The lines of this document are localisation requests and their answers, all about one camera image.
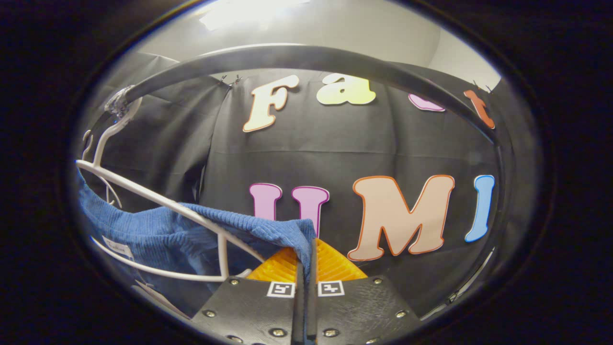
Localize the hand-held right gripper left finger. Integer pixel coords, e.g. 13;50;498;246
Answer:
191;246;305;345

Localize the white clothes hanger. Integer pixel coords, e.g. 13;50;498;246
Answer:
81;128;123;209
76;96;269;283

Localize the blue corduroy shirt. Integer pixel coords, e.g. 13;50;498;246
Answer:
77;168;318;318

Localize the black clothes rack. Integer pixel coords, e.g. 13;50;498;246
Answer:
84;44;518;307

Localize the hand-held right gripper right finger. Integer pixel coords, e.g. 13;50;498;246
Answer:
306;238;422;345

